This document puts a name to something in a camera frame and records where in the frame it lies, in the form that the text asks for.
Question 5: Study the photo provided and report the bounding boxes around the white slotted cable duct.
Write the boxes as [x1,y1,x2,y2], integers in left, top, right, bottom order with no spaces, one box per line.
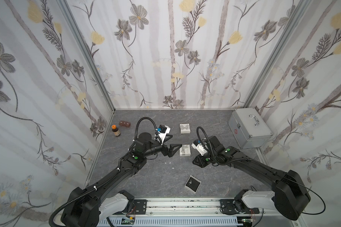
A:
[98,217,243,227]

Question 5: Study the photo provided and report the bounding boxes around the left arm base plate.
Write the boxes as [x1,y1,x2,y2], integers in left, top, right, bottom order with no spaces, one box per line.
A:
[122,200,147,215]

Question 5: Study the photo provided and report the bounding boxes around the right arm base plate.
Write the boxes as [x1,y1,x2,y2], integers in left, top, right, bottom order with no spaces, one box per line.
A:
[220,199,260,215]

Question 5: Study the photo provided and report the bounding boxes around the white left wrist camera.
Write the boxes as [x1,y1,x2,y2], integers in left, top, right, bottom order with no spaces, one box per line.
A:
[156,124,171,145]

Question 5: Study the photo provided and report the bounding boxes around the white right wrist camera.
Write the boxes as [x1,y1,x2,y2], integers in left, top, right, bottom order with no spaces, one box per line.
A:
[191,139,209,156]

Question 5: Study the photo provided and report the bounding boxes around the small brown block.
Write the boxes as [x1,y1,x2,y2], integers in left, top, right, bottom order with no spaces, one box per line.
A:
[119,121,131,127]

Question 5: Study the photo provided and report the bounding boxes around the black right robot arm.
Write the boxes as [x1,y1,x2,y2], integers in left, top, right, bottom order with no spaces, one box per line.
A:
[192,126,312,220]

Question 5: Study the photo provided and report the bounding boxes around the dark grey foam insert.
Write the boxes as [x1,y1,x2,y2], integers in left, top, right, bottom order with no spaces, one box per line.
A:
[185,175,201,193]

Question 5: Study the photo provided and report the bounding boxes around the far white bow gift box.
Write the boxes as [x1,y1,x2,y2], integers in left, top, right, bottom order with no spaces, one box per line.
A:
[180,124,191,134]

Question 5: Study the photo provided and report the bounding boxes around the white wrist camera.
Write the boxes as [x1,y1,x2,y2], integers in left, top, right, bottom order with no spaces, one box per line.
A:
[191,139,209,156]
[156,124,171,145]

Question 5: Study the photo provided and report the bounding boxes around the brown bottle orange cap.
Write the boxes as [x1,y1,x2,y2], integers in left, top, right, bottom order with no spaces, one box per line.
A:
[111,125,121,137]

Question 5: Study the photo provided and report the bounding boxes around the silver aluminium first aid case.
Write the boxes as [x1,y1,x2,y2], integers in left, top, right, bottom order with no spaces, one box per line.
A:
[228,108,273,149]

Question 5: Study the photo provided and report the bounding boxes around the aluminium mounting rail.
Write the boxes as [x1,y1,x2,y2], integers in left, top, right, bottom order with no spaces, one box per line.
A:
[65,197,300,219]

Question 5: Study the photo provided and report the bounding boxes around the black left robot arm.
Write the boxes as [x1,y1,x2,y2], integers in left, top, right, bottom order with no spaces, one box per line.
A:
[48,117,182,227]

